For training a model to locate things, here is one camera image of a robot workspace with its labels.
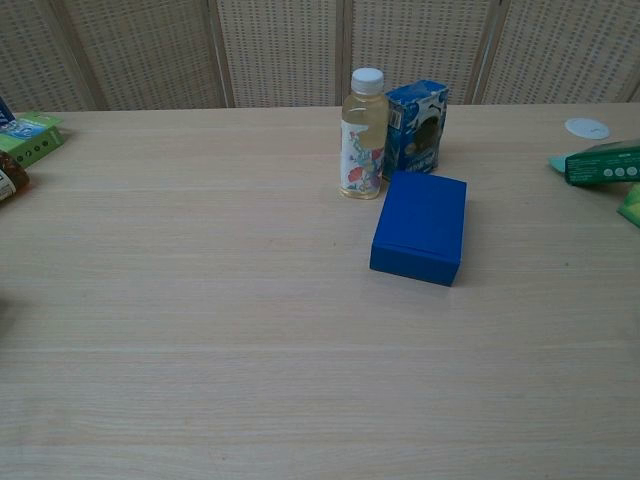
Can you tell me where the clear bottle with floral label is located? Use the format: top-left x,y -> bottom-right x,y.
338,67 -> 390,201

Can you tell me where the blue printed cookie box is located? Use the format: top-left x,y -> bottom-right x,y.
381,79 -> 450,183

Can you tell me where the woven folding screen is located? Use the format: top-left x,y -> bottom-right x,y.
0,0 -> 640,113

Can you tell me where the plain blue box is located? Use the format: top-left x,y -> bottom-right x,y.
369,170 -> 468,288

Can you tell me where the bright green packet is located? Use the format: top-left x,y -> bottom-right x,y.
616,182 -> 640,230

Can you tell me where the dark green carton with icons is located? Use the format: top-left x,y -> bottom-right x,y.
546,139 -> 640,188

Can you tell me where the brown jar with label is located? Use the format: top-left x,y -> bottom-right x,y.
0,149 -> 32,205

